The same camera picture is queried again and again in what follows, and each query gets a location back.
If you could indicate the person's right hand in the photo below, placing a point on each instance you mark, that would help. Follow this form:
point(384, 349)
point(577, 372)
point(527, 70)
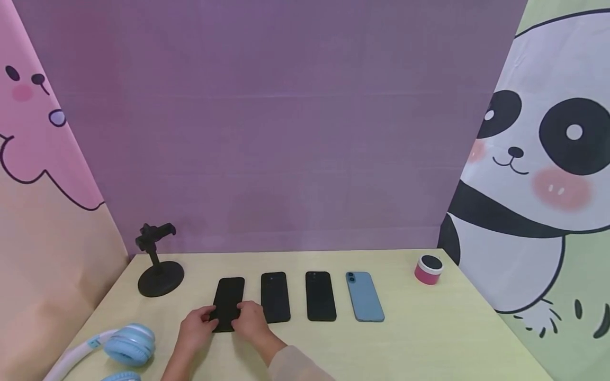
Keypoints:
point(255, 328)

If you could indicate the person's left hand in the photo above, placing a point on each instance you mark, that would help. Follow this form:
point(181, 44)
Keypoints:
point(194, 333)

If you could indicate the black smartphone with plain back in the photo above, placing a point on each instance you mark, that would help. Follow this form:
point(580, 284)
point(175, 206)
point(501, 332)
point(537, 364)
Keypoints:
point(229, 296)

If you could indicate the person's left forearm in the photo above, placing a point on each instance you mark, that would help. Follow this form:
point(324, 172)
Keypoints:
point(178, 368)

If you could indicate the person's right forearm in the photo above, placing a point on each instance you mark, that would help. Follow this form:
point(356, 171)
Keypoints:
point(298, 366)

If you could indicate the blue and white headphones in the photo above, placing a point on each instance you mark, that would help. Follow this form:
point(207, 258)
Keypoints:
point(128, 344)

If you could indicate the black phone stand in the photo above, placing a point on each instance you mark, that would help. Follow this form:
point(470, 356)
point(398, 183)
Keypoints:
point(159, 275)

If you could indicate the blue smartphone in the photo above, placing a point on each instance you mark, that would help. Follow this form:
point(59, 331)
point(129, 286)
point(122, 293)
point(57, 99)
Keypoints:
point(364, 299)

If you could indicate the pink round speaker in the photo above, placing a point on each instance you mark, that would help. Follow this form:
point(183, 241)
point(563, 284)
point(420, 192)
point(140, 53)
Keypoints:
point(428, 271)

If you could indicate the black smartphone with camera bump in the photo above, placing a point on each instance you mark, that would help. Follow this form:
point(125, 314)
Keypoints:
point(320, 296)
point(275, 296)

